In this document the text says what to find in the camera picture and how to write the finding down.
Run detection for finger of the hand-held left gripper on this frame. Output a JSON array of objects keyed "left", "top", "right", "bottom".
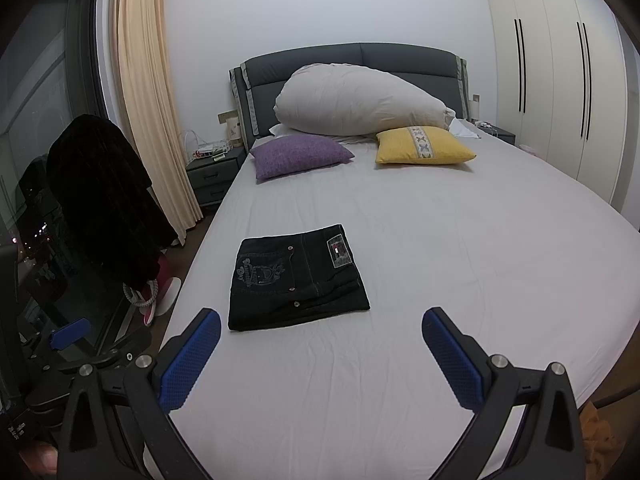
[{"left": 30, "top": 317, "right": 151, "bottom": 376}]

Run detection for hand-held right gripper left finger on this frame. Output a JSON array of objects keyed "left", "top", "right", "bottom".
[{"left": 56, "top": 307, "right": 222, "bottom": 480}]

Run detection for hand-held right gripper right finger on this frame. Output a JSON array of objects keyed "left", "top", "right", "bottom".
[{"left": 421, "top": 306, "right": 586, "bottom": 480}]

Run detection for black pants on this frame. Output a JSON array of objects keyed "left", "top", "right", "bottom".
[{"left": 228, "top": 224, "right": 371, "bottom": 332}]

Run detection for person's left hand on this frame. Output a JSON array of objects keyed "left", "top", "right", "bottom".
[{"left": 22, "top": 442, "right": 59, "bottom": 478}]

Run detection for pink and white fan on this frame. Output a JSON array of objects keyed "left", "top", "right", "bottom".
[{"left": 122, "top": 252, "right": 181, "bottom": 328}]

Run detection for bed with white sheet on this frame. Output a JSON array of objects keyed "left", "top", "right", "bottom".
[{"left": 142, "top": 125, "right": 640, "bottom": 480}]

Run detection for black hanging garment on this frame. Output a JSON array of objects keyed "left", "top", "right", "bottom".
[{"left": 46, "top": 114, "right": 180, "bottom": 286}]

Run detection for orange cloth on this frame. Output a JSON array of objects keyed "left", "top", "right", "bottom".
[{"left": 580, "top": 400, "right": 626, "bottom": 480}]

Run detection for grey nightstand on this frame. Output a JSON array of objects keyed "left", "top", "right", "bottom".
[
  {"left": 185, "top": 147, "right": 248, "bottom": 211},
  {"left": 472, "top": 120, "right": 517, "bottom": 146}
]

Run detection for yellow pillow with patterned stripe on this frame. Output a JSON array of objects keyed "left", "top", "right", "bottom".
[{"left": 375, "top": 126, "right": 477, "bottom": 166}]

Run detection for purple pillow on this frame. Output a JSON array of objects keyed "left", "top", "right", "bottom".
[{"left": 249, "top": 134, "right": 356, "bottom": 183}]

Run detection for white crumpled cloth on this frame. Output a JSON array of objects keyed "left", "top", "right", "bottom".
[{"left": 447, "top": 117, "right": 482, "bottom": 140}]

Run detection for beige curtain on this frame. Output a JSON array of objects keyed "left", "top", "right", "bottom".
[{"left": 109, "top": 0, "right": 205, "bottom": 248}]

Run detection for glass balcony door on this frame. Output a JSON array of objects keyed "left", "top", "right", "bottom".
[{"left": 0, "top": 0, "right": 126, "bottom": 351}]

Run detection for large white pillow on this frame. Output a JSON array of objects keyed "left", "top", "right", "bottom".
[{"left": 274, "top": 63, "right": 457, "bottom": 138}]

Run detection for cream wardrobe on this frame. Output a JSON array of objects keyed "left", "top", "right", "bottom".
[{"left": 482, "top": 0, "right": 640, "bottom": 221}]

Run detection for grey padded headboard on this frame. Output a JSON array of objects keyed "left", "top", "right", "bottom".
[{"left": 229, "top": 42, "right": 473, "bottom": 151}]

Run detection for white wire basket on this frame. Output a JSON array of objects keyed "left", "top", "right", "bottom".
[{"left": 192, "top": 139, "right": 236, "bottom": 162}]

